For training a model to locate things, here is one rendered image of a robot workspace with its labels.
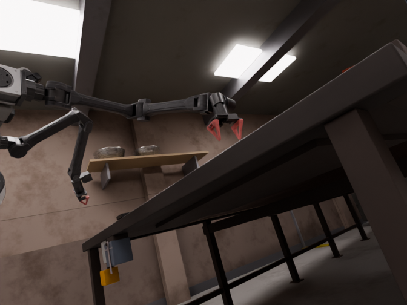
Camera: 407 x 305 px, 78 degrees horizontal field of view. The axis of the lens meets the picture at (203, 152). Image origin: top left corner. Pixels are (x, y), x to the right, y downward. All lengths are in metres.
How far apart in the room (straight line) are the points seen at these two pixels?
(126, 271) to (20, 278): 1.15
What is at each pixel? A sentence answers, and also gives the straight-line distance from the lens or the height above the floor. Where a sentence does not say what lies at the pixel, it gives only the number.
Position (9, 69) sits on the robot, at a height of 1.49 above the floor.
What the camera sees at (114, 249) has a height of 0.78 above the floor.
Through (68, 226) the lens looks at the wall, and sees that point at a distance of 3.77.
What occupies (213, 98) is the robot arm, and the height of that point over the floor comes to 1.23.
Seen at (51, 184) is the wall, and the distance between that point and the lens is 3.89.
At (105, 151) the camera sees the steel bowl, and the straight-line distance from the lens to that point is 3.51.
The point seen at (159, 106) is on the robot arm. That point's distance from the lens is 1.24.
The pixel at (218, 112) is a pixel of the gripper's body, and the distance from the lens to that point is 1.02.
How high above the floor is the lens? 0.72
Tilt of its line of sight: 18 degrees up
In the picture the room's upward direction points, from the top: 16 degrees counter-clockwise
